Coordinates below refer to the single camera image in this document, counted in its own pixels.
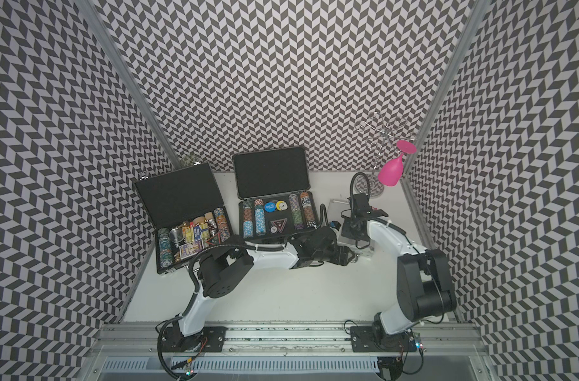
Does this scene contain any triangular all in marker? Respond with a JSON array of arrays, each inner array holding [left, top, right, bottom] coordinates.
[[270, 218, 288, 234]]

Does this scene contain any black poker case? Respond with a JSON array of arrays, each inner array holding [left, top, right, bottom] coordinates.
[[134, 163, 230, 275], [232, 146, 319, 244]]

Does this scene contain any left black poker case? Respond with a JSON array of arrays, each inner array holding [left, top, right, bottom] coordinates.
[[134, 163, 230, 275]]

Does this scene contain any yellow white dealer chip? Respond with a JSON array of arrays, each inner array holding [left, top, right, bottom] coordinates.
[[276, 200, 288, 211]]

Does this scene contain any middle black poker case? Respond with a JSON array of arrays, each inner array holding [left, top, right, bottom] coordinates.
[[232, 146, 319, 244]]

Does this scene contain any blue small blind button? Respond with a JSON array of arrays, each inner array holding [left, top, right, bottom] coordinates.
[[264, 202, 277, 213]]

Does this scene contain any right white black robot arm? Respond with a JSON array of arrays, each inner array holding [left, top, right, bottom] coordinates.
[[341, 172, 457, 351]]

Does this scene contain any pink plastic wine glass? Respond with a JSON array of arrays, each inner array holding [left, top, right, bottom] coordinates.
[[378, 140, 417, 187]]

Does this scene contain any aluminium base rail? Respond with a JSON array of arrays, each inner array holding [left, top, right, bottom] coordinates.
[[91, 321, 485, 358]]

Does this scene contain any silver aluminium poker case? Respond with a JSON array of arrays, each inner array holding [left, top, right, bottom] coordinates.
[[327, 199, 375, 261]]

